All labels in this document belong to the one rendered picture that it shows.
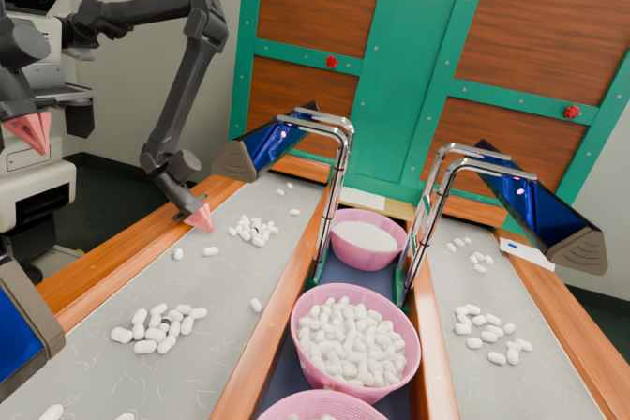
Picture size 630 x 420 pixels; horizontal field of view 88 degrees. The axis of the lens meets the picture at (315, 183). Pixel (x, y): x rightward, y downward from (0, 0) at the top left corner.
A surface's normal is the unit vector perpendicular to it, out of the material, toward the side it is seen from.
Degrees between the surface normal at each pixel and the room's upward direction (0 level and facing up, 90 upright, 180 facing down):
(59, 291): 0
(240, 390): 0
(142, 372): 0
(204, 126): 90
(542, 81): 90
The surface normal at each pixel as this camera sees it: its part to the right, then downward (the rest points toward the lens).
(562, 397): 0.18, -0.91
